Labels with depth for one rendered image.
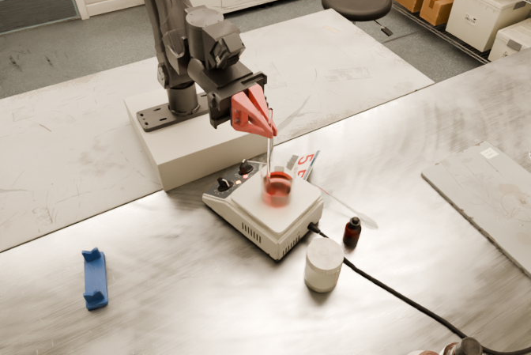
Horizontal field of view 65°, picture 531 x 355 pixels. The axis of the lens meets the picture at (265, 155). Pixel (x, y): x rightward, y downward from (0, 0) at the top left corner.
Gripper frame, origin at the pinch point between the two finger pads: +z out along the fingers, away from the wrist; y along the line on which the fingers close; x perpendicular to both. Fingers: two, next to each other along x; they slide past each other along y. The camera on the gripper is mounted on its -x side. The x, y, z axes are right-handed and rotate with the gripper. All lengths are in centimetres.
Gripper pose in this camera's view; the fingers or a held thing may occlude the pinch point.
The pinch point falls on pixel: (271, 130)
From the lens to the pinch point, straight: 60.4
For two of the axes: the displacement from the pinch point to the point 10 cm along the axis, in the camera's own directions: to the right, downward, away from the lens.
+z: 6.0, 6.0, -5.3
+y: 8.0, -4.3, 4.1
